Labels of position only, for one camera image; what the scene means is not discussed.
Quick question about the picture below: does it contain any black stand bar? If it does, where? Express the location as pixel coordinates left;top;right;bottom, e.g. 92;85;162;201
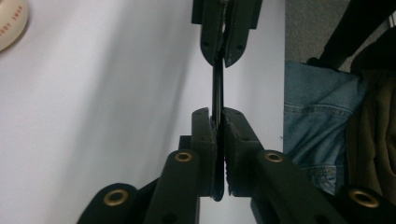
305;0;396;76

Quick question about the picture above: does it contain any cream round container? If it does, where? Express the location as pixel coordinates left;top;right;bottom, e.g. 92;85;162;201
0;0;30;53

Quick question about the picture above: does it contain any blue denim clothing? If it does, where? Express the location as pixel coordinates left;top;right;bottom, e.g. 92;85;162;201
282;60;369;196

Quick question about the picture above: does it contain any thin black stick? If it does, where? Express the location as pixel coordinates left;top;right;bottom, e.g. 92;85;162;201
211;55;226;203

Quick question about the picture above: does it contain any olive brown cloth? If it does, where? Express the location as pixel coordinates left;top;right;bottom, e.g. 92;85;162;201
345;69;396;199

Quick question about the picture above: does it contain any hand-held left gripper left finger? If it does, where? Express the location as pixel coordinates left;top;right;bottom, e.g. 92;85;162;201
178;106;219;198

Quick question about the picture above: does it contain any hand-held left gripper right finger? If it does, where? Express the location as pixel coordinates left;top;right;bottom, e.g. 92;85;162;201
221;106;266;198

